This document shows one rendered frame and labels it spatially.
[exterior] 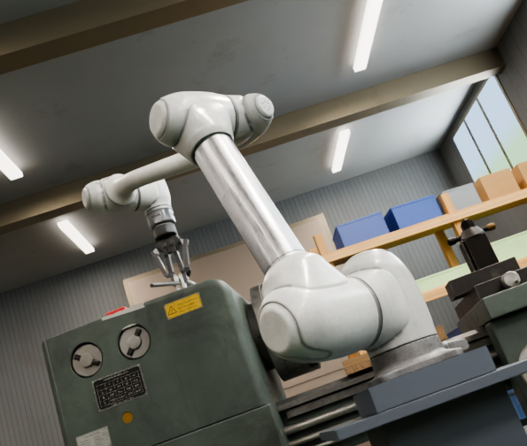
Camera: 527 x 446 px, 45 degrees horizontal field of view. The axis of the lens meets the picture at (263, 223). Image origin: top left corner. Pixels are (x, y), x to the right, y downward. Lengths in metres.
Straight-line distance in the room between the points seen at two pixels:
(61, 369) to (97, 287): 7.79
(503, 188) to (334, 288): 5.49
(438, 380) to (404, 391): 0.07
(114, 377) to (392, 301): 0.91
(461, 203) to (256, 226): 5.18
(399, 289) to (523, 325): 0.56
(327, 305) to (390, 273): 0.21
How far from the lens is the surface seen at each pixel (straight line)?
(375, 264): 1.38
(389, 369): 1.36
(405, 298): 1.38
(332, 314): 1.22
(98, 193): 2.01
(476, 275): 1.98
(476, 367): 1.34
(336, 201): 9.85
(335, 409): 1.90
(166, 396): 1.88
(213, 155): 1.48
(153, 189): 2.10
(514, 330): 1.84
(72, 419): 1.98
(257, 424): 1.82
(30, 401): 9.80
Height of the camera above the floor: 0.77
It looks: 18 degrees up
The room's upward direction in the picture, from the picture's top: 20 degrees counter-clockwise
